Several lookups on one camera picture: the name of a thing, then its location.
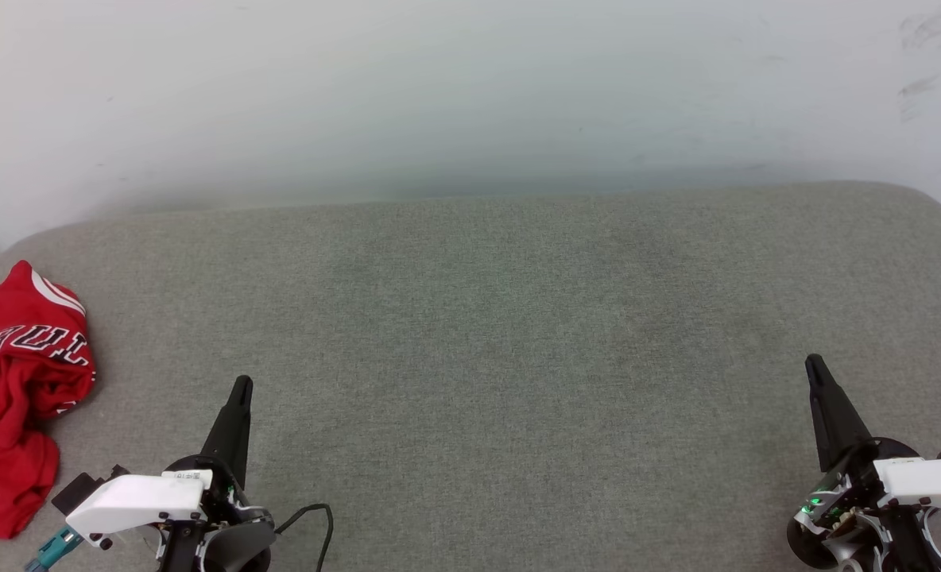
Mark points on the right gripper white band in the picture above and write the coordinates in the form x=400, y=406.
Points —
x=931, y=485

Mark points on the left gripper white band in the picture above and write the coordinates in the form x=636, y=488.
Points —
x=141, y=499

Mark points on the red white basketball jersey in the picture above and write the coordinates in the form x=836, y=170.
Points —
x=17, y=397

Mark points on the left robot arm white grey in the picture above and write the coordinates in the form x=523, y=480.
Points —
x=178, y=552

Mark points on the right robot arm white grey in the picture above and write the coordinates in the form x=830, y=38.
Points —
x=908, y=548

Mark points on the grey fabric sofa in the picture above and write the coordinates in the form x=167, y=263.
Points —
x=518, y=357

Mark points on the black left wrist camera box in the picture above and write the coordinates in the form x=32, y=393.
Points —
x=81, y=488

